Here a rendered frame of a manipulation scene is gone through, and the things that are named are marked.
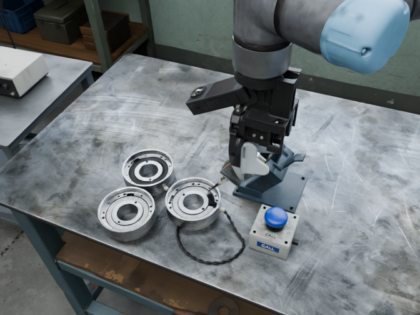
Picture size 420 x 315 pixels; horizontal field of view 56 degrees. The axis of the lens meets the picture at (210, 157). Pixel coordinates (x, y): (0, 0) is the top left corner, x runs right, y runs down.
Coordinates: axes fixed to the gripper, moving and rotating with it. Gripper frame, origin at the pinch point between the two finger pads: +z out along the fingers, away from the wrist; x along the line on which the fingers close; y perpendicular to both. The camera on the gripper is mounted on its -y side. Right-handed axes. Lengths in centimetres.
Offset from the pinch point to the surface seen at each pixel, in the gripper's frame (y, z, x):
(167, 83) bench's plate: -34.5, 13.3, 33.1
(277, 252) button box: 9.4, 11.3, -6.6
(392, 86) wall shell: 28, 79, 158
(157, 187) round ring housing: -16.4, 10.3, -2.7
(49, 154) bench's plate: -45.8, 13.2, -1.6
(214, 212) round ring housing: -3.3, 9.5, -4.4
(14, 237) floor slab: -105, 93, 6
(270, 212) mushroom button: 6.7, 5.8, -3.1
